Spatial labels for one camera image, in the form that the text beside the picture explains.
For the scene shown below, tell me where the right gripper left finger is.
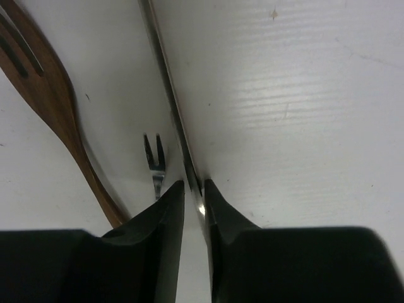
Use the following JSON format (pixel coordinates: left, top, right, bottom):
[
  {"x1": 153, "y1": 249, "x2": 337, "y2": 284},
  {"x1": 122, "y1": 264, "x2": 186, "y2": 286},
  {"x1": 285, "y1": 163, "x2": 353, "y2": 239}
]
[{"x1": 1, "y1": 181, "x2": 185, "y2": 302}]

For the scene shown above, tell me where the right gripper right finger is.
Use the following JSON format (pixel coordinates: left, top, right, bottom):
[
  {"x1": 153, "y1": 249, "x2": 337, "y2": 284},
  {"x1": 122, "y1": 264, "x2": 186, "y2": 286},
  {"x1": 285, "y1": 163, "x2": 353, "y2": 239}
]
[{"x1": 205, "y1": 179, "x2": 403, "y2": 302}]

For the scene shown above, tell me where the small metal fork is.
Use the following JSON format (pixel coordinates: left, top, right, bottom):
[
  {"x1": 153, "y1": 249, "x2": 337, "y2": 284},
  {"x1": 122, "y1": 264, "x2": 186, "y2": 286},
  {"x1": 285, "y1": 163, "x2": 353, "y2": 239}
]
[{"x1": 143, "y1": 133, "x2": 166, "y2": 201}]

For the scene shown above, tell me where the grey metal chopstick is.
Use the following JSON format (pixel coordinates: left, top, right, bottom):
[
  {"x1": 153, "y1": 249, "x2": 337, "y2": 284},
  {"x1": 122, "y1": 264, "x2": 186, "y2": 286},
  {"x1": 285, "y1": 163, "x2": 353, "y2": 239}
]
[{"x1": 138, "y1": 0, "x2": 206, "y2": 227}]

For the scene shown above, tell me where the brown wooden fork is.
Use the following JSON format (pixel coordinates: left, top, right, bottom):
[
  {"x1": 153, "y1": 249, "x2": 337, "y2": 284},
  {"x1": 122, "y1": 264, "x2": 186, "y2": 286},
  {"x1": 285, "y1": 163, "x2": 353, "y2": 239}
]
[{"x1": 1, "y1": 1, "x2": 129, "y2": 228}]

